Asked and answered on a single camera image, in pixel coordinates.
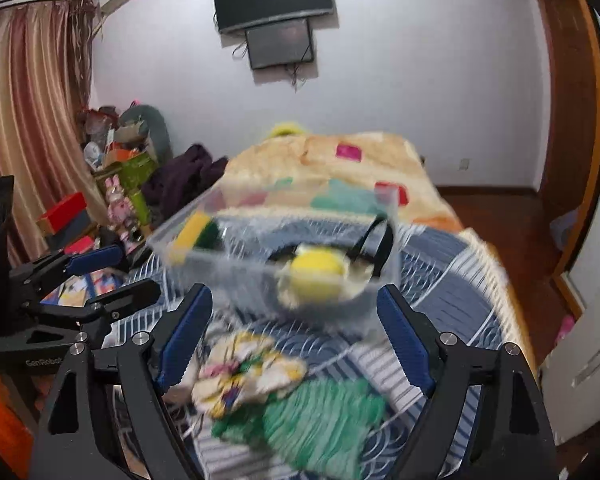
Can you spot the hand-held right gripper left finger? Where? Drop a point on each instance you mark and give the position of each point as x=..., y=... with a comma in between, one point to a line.
x=185, y=340

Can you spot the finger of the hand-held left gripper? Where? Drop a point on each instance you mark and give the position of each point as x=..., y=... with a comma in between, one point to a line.
x=97, y=259
x=130, y=294

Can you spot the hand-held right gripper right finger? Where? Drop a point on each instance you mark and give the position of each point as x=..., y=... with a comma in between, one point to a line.
x=405, y=340

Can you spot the multicolour knitted cloth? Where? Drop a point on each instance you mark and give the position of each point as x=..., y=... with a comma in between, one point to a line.
x=250, y=370

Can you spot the clear plastic bin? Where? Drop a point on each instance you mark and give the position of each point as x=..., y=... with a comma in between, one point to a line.
x=245, y=275

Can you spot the green knitted cloth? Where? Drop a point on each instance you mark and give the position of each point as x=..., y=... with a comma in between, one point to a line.
x=315, y=425

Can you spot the red box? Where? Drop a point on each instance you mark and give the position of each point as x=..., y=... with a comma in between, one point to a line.
x=62, y=215

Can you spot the pink bunny toy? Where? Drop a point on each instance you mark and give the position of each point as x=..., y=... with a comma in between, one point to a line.
x=119, y=202

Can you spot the blue white patterned bedspread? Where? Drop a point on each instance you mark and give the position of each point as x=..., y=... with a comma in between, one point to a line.
x=455, y=300

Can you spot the yellow green sponge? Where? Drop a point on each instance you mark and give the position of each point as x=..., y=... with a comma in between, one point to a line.
x=192, y=235

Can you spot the green cardboard box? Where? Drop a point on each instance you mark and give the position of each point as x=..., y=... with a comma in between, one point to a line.
x=130, y=175

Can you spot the orange cloth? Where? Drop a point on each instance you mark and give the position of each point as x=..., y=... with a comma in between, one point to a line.
x=2, y=425

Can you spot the yellow round plush ball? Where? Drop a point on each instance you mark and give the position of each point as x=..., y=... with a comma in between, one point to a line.
x=317, y=272

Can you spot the dark purple clothing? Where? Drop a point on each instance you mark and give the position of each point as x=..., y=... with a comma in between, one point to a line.
x=185, y=175

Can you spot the pile of household clutter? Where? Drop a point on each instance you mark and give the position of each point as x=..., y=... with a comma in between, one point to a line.
x=110, y=135

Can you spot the grey green plush toy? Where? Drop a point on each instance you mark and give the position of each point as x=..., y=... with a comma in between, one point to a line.
x=152, y=127

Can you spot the striped brown curtain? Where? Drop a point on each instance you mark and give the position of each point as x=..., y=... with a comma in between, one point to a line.
x=30, y=110

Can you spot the white cabinet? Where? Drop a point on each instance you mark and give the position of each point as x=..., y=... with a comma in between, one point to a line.
x=595, y=310

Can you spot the beige blanket coloured squares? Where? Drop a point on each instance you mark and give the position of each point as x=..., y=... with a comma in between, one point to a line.
x=300, y=160

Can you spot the yellow fluffy plush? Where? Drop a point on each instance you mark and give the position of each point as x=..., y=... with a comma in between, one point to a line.
x=286, y=129

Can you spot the wall socket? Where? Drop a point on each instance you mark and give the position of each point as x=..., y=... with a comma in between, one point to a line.
x=464, y=164

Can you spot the wooden door frame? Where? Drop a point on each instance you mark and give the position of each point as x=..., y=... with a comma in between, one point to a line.
x=570, y=110

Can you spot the small black wall monitor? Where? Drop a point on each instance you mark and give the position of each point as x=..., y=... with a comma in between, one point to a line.
x=280, y=42

